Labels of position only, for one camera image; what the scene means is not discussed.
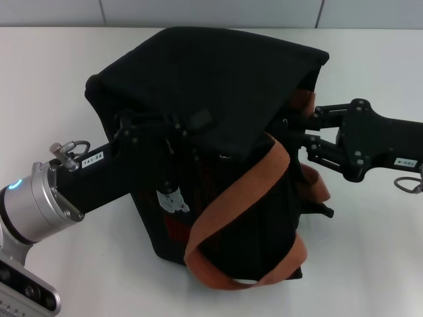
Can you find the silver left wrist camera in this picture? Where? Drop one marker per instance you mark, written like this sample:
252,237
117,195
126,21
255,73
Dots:
29,294

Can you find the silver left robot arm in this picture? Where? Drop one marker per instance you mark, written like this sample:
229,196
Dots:
33,208

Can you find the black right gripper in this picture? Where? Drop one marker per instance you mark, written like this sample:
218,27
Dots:
373,142

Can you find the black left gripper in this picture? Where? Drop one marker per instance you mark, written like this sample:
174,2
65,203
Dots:
112,171

